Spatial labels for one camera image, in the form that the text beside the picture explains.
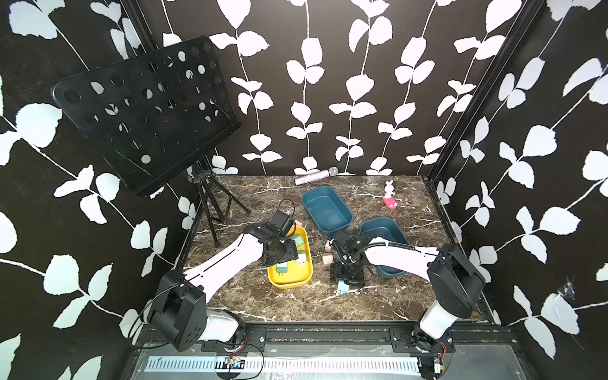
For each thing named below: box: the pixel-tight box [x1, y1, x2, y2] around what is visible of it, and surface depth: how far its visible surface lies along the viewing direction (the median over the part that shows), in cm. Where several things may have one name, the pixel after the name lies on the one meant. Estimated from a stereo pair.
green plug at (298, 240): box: [292, 234, 304, 247], surface depth 97 cm
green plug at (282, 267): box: [276, 262, 288, 276], surface depth 89 cm
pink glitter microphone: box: [293, 166, 339, 187], surface depth 121 cm
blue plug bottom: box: [337, 280, 350, 294], surface depth 85 cm
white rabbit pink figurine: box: [382, 179, 399, 209], surface depth 110 cm
